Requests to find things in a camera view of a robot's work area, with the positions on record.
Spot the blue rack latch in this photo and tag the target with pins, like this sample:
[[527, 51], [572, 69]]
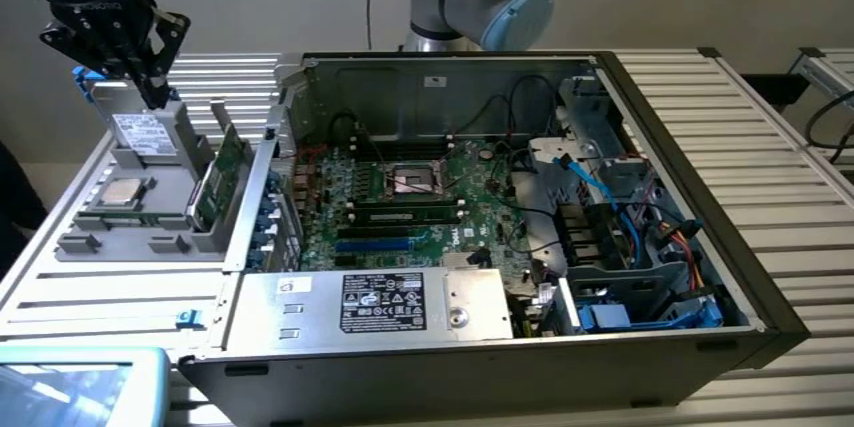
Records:
[[82, 84]]

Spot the disk with white label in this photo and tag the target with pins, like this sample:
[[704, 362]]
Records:
[[146, 134]]

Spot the silver CPU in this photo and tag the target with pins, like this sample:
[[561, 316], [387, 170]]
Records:
[[123, 193]]

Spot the green graphics card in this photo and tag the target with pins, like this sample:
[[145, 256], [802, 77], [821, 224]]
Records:
[[223, 182]]

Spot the green RAM stick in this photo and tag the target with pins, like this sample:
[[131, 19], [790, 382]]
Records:
[[127, 220]]

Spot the grey parts rack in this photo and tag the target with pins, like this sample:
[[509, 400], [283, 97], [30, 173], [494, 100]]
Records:
[[167, 242]]

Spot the CPU socket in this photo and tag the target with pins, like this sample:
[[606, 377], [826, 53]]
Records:
[[415, 180]]

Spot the black expansion slot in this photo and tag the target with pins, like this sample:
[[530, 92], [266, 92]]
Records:
[[374, 232]]

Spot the black RAM stick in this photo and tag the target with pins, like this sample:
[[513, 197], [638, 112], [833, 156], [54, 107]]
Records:
[[407, 216]]

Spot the blue expansion slot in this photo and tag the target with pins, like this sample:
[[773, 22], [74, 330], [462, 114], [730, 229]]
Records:
[[374, 245]]

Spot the green Dell motherboard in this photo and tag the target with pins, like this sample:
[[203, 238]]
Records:
[[434, 242]]

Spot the small blue plastic clip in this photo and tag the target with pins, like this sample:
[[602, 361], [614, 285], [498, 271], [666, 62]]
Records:
[[189, 318]]

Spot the small silver heatsink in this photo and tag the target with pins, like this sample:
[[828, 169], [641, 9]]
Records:
[[457, 262]]

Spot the silver power supply unit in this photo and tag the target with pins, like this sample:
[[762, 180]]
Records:
[[374, 307]]

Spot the silver drive cage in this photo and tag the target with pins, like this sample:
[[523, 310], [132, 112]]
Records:
[[601, 132]]

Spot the teal framed screen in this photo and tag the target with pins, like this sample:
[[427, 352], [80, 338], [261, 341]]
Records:
[[74, 387]]

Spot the open black PC case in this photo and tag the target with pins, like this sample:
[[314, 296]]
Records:
[[467, 377]]

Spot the blue disk bay caddy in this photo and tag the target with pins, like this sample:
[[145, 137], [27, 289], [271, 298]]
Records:
[[610, 318]]

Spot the aluminium profile rail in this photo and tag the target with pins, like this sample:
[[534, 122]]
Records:
[[824, 74]]

